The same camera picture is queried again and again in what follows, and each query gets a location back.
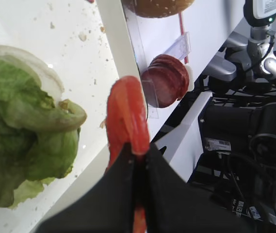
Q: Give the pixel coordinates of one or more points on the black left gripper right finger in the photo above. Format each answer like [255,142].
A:
[172,206]

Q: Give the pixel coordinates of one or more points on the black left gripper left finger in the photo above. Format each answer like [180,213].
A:
[105,208]

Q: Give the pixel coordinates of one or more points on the red tomato slices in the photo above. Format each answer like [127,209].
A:
[126,123]

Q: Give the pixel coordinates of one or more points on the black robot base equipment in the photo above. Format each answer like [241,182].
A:
[205,177]

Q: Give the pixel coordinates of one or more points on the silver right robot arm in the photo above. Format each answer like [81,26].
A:
[266,41]

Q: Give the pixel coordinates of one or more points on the green lettuce leaf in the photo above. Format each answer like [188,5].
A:
[38,137]

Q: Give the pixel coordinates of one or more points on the stack of meat patties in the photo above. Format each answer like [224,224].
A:
[170,78]

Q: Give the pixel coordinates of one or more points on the clear patty channel holder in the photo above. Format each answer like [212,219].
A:
[150,93]

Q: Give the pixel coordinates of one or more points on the white patty pusher block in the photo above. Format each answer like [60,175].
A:
[191,85]

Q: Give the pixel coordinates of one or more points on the bottom bun slice on tray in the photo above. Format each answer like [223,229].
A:
[45,76]

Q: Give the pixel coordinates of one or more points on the right red strip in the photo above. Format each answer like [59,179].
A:
[185,38]

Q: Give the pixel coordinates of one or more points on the clear sesame bun channel holder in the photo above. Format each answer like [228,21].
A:
[177,49]

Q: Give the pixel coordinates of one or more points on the white rectangular metal tray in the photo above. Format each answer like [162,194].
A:
[88,46]

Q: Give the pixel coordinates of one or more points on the sesame bun left piece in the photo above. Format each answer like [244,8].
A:
[157,8]

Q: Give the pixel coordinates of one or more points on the right long clear rail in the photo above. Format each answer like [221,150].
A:
[139,53]

